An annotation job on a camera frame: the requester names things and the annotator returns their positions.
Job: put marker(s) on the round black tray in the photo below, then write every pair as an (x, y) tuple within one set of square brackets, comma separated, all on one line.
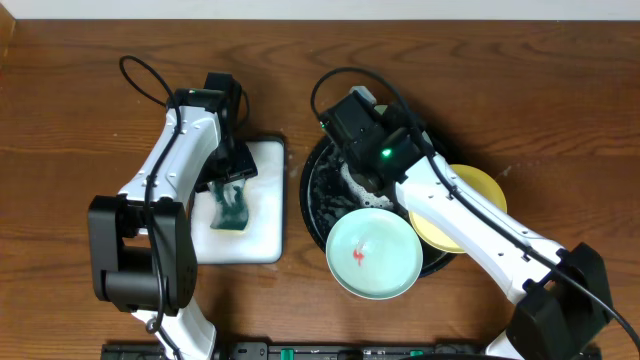
[(326, 195)]

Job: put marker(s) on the light green plate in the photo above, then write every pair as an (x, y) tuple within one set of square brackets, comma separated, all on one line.
[(374, 254), (395, 117)]

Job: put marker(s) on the yellow plate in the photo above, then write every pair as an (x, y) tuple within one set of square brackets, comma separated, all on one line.
[(481, 183)]

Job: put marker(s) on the green sponge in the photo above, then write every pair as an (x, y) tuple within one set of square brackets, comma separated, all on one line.
[(231, 209)]

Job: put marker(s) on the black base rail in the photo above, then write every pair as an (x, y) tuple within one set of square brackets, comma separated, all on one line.
[(263, 351)]

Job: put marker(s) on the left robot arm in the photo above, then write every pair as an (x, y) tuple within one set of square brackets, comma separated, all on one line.
[(142, 255)]

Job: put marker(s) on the black tray with foam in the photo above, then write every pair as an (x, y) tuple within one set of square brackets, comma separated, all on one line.
[(262, 241)]

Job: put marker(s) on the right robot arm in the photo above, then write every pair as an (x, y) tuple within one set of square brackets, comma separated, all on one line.
[(561, 296)]

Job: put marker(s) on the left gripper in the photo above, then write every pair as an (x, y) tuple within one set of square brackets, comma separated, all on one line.
[(232, 170)]

